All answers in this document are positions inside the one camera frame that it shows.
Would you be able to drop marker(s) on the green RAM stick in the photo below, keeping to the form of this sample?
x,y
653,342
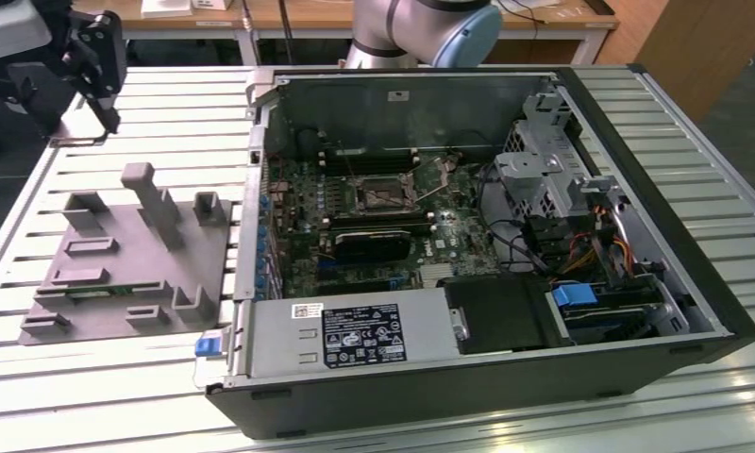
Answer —
x,y
99,291

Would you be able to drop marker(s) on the black RAM slot bank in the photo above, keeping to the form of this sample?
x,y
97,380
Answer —
x,y
370,160
377,223

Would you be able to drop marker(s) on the small white case sticker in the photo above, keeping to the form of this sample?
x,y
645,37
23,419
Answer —
x,y
397,95

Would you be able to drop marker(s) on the blue disk carrier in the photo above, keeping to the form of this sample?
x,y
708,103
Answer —
x,y
572,296

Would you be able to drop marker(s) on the brown wooden cabinet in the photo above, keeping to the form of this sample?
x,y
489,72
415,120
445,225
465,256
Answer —
x,y
698,52

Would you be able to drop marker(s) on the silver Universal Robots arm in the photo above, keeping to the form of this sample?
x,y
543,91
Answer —
x,y
382,28

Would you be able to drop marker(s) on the green motherboard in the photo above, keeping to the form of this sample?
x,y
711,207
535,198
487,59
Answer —
x,y
459,245

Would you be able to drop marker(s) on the white box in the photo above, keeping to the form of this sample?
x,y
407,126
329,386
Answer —
x,y
162,7

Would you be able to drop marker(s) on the wooden desk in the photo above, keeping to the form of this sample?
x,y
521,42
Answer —
x,y
226,21

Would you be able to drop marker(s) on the black open PC case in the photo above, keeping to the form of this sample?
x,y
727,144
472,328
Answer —
x,y
477,396

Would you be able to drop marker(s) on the blue case latch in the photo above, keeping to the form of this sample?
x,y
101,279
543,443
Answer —
x,y
206,344

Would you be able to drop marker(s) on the silver chipset heatsink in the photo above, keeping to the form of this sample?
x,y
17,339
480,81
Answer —
x,y
436,274

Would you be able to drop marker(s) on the grey metal disk bay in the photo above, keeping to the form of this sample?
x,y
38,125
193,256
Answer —
x,y
540,189

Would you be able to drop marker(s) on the CPU socket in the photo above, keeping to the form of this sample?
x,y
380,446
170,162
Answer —
x,y
380,194

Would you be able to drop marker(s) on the black plastic shroud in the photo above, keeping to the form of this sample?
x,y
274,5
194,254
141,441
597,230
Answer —
x,y
496,311

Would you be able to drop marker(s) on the grey parts rack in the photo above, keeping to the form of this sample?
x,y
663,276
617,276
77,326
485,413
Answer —
x,y
132,264

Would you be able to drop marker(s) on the grey power supply unit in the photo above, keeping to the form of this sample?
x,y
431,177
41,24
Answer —
x,y
270,340

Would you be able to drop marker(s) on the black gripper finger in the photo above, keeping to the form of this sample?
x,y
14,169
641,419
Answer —
x,y
105,115

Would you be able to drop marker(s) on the black printed label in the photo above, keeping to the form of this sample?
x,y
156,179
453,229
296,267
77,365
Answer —
x,y
361,336

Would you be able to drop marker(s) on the black graphics card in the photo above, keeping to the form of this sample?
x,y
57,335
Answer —
x,y
370,246

